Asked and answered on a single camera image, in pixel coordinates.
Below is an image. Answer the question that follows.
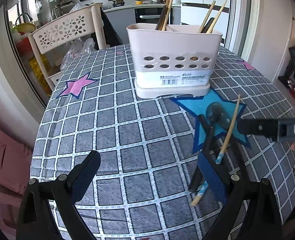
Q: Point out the blue-tipped wooden chopstick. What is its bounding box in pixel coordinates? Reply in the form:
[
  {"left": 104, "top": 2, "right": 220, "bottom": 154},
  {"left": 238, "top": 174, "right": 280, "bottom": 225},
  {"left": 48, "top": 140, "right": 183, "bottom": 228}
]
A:
[{"left": 191, "top": 94, "right": 241, "bottom": 206}]

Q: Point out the black-handled clear spoon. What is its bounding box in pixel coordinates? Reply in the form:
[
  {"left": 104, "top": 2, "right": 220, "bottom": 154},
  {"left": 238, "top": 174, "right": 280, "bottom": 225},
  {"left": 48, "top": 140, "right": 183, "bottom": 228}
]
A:
[
  {"left": 219, "top": 113, "right": 249, "bottom": 180},
  {"left": 188, "top": 102, "right": 223, "bottom": 192}
]

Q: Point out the pink cardboard box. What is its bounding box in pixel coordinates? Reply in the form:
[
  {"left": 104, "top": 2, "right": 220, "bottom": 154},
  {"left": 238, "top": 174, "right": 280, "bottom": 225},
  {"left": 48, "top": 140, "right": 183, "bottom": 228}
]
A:
[{"left": 0, "top": 130, "right": 32, "bottom": 194}]

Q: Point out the grey checked tablecloth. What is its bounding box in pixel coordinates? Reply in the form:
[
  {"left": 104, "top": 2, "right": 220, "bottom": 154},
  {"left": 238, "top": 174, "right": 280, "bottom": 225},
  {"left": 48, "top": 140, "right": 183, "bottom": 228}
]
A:
[{"left": 30, "top": 45, "right": 295, "bottom": 239}]

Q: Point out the chopstick in holder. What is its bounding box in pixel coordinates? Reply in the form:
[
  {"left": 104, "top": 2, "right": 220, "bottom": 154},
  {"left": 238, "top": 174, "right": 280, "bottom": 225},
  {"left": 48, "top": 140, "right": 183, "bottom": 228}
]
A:
[
  {"left": 155, "top": 0, "right": 170, "bottom": 30},
  {"left": 161, "top": 0, "right": 173, "bottom": 31},
  {"left": 206, "top": 0, "right": 227, "bottom": 34},
  {"left": 198, "top": 0, "right": 216, "bottom": 33}
]

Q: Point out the pink plastic utensil holder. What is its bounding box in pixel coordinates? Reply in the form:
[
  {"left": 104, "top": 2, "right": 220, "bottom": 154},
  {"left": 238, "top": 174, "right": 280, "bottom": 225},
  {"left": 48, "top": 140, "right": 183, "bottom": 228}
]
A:
[{"left": 126, "top": 23, "right": 222, "bottom": 99}]

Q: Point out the beige perforated storage rack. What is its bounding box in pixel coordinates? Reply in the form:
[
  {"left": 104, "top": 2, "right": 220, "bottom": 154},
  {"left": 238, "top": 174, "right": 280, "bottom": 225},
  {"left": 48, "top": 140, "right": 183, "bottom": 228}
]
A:
[{"left": 28, "top": 3, "right": 107, "bottom": 90}]

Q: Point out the black oven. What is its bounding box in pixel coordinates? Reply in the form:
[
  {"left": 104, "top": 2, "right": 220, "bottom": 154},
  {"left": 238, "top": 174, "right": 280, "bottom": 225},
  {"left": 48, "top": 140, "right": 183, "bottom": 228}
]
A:
[{"left": 134, "top": 6, "right": 163, "bottom": 24}]

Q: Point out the black spoon handle in holder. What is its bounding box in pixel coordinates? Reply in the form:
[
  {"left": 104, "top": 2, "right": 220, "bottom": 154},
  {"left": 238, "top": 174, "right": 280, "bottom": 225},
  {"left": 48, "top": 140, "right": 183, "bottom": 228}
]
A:
[{"left": 201, "top": 17, "right": 214, "bottom": 33}]

